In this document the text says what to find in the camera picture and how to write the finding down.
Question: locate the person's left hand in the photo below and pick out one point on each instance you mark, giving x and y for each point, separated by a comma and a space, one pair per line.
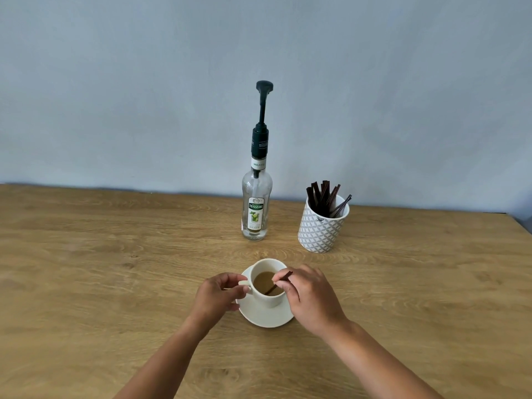
212, 301

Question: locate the light brown coffee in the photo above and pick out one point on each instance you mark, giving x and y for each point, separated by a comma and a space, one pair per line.
262, 280

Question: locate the person's left forearm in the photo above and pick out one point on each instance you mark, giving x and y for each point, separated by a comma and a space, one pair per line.
166, 361

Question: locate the person's left thumb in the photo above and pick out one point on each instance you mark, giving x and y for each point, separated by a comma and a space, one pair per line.
241, 291

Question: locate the person's right forearm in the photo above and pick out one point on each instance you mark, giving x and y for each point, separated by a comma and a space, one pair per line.
374, 361

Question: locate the person's right hand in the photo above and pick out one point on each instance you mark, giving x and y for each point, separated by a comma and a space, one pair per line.
314, 299

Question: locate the bundle of brown stir sticks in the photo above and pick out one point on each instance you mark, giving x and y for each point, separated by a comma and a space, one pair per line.
323, 197

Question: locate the clear glass syrup bottle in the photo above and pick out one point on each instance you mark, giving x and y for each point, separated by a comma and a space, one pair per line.
256, 216

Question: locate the white coffee cup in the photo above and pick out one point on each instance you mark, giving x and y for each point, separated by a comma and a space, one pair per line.
266, 299

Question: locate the white grey patterned cup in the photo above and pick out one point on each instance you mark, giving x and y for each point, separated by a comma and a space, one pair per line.
321, 230

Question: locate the person's right thumb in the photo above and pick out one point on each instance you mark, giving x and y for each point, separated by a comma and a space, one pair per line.
291, 297

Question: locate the black pump dispenser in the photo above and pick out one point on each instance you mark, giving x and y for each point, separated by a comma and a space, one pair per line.
260, 137

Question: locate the white saucer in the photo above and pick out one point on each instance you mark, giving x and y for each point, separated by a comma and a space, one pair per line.
266, 317

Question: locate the single brown stirrer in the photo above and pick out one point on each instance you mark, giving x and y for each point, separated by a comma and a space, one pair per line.
284, 277

